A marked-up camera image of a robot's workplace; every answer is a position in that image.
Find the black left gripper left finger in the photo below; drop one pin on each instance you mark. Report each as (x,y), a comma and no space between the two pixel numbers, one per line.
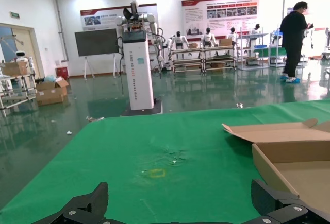
(85,208)

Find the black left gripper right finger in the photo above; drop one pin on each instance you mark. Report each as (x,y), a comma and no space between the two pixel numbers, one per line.
(278,206)

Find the cardboard box with torn corner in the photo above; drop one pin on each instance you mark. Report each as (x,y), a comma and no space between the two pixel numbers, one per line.
(283,152)

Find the closed cardboard floor box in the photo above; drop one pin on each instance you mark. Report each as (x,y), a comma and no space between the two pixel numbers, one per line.
(49,100)

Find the open cardboard floor box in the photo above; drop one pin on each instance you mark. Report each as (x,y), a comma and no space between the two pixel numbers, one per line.
(49,86)

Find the cardboard box on pipe rack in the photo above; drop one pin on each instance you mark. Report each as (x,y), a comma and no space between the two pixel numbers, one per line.
(14,69)

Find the large cardboard box on workbench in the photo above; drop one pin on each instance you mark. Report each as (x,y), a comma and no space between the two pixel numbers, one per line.
(225,42)

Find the small cardboard box on workbench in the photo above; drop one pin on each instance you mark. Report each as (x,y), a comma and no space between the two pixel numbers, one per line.
(193,45)

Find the green tablecloth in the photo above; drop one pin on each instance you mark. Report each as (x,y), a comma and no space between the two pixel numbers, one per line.
(116,157)

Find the metal table clip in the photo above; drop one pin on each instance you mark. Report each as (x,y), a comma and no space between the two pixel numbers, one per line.
(95,119)

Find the white pipe shelf rack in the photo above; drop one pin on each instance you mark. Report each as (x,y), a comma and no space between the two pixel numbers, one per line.
(18,97)

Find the light blue plastic bag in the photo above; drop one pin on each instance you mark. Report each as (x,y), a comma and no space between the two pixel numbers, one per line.
(50,78)

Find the white tower robot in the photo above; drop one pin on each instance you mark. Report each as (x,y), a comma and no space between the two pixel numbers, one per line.
(138,67)

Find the blue-topped rack with green shelf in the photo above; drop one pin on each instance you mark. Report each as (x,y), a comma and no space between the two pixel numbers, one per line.
(277,52)

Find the white rack with green shelf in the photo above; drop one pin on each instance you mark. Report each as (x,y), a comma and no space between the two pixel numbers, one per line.
(260,52)

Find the pipe workbench rack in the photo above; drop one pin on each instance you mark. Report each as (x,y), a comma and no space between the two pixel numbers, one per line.
(219,59)
(185,59)

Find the dark display screen on stand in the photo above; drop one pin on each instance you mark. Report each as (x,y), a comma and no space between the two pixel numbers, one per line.
(95,42)

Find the small round-headed white robot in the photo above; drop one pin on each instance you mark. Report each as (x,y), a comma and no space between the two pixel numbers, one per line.
(19,55)

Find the white humanoid robot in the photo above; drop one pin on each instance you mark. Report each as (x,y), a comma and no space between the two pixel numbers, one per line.
(209,38)
(254,31)
(276,37)
(178,41)
(232,36)

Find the person in black clothes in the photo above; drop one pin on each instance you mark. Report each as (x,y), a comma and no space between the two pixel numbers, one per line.
(294,33)

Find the beige door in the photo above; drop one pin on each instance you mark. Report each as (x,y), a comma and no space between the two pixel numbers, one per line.
(25,43)

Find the small red-topped poster board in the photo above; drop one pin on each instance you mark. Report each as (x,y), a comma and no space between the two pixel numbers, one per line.
(103,18)

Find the wide red-topped poster board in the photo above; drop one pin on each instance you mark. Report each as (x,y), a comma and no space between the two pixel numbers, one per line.
(219,15)

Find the green exit sign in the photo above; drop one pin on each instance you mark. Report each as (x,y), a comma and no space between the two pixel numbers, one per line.
(15,15)

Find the narrow red-topped poster board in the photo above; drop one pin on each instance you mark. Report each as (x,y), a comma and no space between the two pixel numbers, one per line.
(319,2)

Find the grey wall pipe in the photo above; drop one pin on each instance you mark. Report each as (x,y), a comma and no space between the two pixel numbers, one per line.
(60,28)

